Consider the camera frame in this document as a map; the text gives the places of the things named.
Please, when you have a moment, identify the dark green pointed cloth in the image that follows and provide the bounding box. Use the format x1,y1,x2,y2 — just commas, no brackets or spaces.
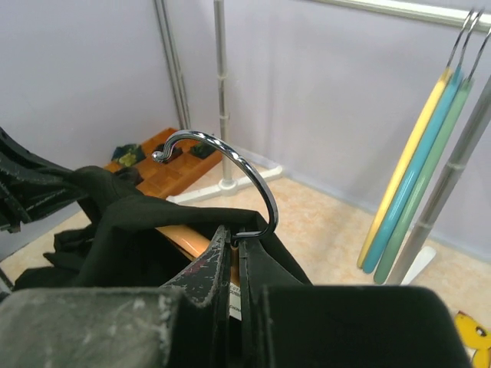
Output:
189,143,216,159

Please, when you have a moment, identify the blue yellow folded shirt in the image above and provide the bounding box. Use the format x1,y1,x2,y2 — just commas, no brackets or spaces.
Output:
454,311,490,368

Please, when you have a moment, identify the black t-shirt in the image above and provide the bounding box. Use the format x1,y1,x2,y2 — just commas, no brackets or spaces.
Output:
13,164,312,319

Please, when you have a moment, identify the yellow hanger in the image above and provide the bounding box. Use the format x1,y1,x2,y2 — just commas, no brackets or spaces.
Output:
357,10,475,274

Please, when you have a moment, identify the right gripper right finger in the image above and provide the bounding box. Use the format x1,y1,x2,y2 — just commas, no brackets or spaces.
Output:
239,239,470,367

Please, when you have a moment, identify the rolled black tie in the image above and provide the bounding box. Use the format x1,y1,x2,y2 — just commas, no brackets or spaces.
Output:
114,166,143,186

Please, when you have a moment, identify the green floral folded cloth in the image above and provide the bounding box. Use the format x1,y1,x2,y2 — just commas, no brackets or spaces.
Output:
111,143,146,167

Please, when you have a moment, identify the green hanger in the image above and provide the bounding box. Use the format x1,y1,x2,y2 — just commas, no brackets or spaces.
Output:
374,26,491,285

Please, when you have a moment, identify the white clothes rack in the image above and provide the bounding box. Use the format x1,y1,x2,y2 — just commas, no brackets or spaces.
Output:
164,0,491,287

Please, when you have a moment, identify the orange hanger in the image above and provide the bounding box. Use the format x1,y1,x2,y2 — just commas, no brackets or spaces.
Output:
151,129,279,284

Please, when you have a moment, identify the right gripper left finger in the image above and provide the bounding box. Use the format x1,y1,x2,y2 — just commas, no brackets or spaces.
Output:
1,226,230,367

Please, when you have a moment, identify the wooden compartment tray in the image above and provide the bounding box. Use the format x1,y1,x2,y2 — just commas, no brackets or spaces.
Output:
102,127,224,200

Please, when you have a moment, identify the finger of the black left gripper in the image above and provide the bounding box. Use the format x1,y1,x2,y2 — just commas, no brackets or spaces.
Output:
1,130,86,233

